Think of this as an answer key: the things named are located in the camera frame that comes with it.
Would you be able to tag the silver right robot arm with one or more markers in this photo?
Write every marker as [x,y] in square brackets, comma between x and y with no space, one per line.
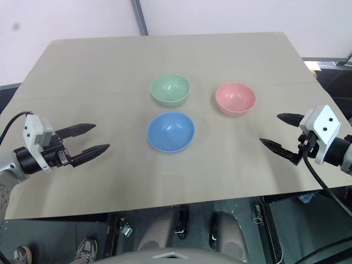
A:
[336,151]

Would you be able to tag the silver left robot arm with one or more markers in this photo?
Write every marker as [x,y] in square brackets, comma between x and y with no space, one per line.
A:
[26,160]

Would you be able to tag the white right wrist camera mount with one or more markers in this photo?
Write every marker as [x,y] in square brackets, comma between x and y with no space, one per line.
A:
[325,122]

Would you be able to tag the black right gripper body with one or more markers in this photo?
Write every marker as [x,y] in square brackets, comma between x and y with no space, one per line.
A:
[309,144]

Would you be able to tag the blue crumpled item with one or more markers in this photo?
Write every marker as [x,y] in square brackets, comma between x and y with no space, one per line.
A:
[306,197]

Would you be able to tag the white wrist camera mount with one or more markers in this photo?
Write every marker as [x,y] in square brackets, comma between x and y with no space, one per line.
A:
[34,130]
[325,122]

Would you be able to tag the black robot foot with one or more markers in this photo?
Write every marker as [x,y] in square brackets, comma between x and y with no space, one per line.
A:
[214,231]
[181,220]

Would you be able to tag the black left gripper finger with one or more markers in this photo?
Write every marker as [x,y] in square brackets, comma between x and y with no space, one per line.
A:
[78,128]
[90,153]

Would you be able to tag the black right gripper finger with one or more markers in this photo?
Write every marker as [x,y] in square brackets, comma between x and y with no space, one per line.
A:
[291,119]
[280,148]

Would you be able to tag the grey sneaker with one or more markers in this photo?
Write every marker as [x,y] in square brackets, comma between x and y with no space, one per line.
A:
[22,254]
[86,250]

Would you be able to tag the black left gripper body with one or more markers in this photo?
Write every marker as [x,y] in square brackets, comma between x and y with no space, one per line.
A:
[55,155]

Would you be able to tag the small metal clamp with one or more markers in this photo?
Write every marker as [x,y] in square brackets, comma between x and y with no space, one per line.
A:
[125,226]

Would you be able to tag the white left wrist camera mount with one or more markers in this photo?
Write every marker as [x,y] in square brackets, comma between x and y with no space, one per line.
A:
[34,130]

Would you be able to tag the grey robot torso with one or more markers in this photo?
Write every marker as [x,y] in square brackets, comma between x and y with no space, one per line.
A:
[170,255]

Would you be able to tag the blue plastic bowl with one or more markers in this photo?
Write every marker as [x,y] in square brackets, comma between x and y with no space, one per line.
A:
[171,132]

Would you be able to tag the green plastic bowl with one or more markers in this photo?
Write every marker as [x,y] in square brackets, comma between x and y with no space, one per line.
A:
[170,89]

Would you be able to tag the black upright post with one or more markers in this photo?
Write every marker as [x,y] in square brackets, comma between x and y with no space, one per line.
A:
[143,17]

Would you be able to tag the black table leg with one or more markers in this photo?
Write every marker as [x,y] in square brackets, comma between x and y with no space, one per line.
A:
[268,231]

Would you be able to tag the grey rounded robot leg cover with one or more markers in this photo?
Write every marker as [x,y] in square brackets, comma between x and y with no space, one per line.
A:
[232,233]
[158,231]

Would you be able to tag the pink-red plastic bowl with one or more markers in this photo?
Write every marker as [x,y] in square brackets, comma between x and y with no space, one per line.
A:
[235,97]

